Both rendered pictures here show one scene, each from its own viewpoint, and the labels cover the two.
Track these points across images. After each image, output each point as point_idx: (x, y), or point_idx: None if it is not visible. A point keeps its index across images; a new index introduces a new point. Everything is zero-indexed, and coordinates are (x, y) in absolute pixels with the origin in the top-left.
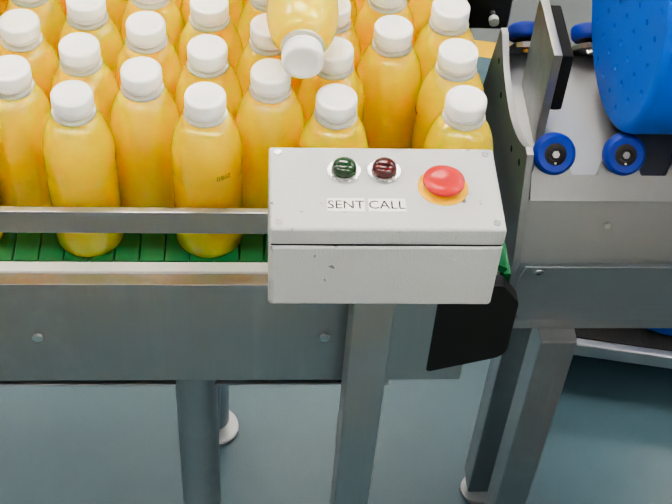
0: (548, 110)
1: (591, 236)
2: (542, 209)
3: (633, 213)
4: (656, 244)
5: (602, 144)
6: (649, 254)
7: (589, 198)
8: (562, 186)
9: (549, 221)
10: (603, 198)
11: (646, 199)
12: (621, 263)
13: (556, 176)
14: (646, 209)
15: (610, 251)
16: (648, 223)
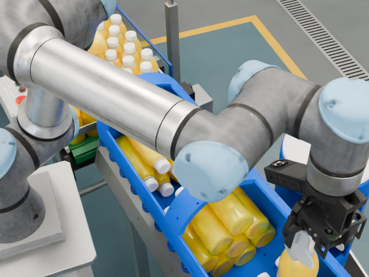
0: None
1: (107, 174)
2: (101, 155)
3: (115, 176)
4: (116, 192)
5: None
6: (115, 193)
7: (106, 160)
8: (104, 151)
9: (102, 160)
10: (108, 164)
11: (115, 173)
12: (111, 190)
13: (105, 148)
14: (117, 178)
15: (109, 183)
16: (116, 183)
